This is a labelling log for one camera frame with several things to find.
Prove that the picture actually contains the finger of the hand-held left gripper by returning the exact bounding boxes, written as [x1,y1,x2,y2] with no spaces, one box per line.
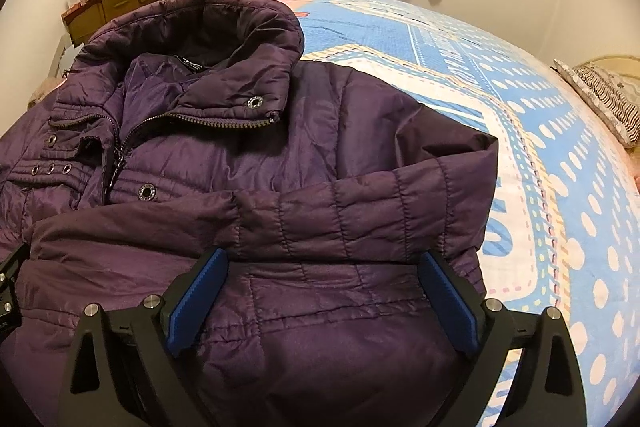
[0,242,30,343]

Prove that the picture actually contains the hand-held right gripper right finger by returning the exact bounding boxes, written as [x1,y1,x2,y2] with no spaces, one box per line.
[419,251,587,427]

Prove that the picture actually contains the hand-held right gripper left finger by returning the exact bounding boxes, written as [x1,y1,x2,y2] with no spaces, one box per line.
[57,248,231,427]

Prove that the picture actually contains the purple quilted jacket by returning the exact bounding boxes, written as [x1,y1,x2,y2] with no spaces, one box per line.
[0,0,501,427]

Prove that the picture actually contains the beige cloth bundle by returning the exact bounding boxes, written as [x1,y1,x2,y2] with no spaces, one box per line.
[27,77,67,108]

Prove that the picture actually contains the blue and pink printed blanket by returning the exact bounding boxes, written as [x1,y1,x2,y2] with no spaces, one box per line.
[227,0,640,427]

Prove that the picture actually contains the striped pillow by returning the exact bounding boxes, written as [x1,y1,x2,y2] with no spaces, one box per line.
[552,59,640,148]

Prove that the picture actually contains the brown wooden dresser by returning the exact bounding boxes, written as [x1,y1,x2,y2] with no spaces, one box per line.
[61,0,217,48]

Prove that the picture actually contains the cream headboard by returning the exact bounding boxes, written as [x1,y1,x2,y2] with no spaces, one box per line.
[575,52,640,78]

